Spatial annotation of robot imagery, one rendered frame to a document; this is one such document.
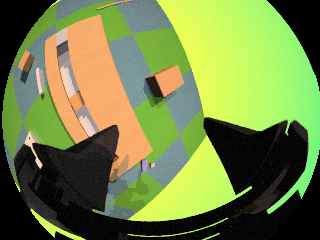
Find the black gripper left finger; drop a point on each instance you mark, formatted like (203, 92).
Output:
(85, 166)

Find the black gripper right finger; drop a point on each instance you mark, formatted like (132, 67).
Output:
(241, 150)

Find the small pink block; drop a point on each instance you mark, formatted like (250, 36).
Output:
(151, 164)

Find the purple flat bar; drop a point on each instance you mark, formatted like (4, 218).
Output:
(143, 165)

